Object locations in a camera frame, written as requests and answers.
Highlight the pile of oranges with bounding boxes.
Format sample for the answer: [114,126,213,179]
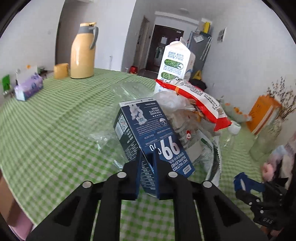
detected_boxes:
[225,103,249,116]

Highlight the white milk carton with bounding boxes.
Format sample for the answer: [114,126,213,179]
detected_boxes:
[154,37,197,93]

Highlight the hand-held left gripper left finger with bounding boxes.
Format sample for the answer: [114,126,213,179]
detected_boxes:
[26,150,143,241]

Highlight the red white snack bag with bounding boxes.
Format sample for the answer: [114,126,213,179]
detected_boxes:
[154,78,233,132]

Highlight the grey refrigerator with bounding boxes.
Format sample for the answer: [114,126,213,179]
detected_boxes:
[187,31,212,80]

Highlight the green shopping bag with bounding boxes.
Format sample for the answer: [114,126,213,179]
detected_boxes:
[2,74,11,90]

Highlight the white printed packaging bag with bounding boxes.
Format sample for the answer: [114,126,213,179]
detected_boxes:
[185,130,223,187]

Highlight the clear glass cup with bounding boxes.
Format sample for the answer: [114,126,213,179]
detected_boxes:
[250,113,282,161]

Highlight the clear plastic film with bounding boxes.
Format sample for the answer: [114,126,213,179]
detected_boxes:
[89,81,158,173]

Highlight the black bag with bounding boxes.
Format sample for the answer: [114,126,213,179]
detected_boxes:
[190,78,207,90]

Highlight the yellow thermos jug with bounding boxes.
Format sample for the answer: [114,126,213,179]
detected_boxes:
[70,22,99,80]

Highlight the orange textbook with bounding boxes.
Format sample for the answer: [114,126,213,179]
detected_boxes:
[246,95,282,135]

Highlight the white capped clear bottle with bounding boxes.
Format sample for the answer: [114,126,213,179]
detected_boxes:
[222,120,241,149]

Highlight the dried flower branches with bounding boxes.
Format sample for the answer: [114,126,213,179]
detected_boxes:
[266,76,296,121]

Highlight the dark blue carton box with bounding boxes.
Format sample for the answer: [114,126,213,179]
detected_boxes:
[113,97,196,197]

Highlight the purple tissue pack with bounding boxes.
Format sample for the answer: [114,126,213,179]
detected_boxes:
[14,65,44,101]

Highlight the yellow ceramic cup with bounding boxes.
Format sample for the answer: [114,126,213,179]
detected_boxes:
[54,63,70,80]

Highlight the dark wooden entrance door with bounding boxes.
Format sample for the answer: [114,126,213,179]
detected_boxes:
[151,24,185,73]

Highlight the person's right forearm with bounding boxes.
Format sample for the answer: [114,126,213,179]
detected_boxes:
[262,139,296,183]

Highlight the pale green fruit bowl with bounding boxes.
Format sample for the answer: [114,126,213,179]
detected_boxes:
[217,100,252,124]

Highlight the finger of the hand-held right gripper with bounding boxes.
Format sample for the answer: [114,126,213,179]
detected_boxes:
[235,191,262,207]
[233,172,264,193]

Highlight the green checked tablecloth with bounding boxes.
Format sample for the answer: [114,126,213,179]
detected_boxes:
[0,67,271,241]

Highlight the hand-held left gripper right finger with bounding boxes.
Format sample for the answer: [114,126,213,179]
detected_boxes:
[153,153,269,241]

